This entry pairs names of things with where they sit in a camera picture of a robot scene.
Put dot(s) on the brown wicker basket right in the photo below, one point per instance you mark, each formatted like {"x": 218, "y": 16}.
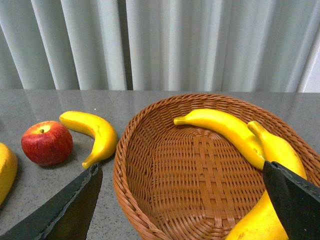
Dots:
{"x": 189, "y": 183}

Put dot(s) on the yellow banana on table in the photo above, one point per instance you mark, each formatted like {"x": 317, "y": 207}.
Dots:
{"x": 104, "y": 135}

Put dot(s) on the long yellow banana in basket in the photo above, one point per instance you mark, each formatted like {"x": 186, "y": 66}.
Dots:
{"x": 230, "y": 127}

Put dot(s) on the red apple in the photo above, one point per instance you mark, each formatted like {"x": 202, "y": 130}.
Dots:
{"x": 47, "y": 143}

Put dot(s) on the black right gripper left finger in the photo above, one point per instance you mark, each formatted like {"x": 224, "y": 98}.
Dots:
{"x": 67, "y": 215}

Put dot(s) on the pale green curtain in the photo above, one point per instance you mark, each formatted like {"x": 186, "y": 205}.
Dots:
{"x": 171, "y": 45}

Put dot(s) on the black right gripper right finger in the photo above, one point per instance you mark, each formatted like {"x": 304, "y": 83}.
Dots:
{"x": 295, "y": 200}

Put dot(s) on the short yellow banana in basket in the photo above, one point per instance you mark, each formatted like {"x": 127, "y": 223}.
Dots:
{"x": 276, "y": 149}

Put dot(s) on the yellow banana at edge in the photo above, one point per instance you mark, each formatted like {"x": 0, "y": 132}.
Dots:
{"x": 8, "y": 170}

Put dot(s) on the yellow banana front of basket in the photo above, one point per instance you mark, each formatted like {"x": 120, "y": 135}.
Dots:
{"x": 260, "y": 223}

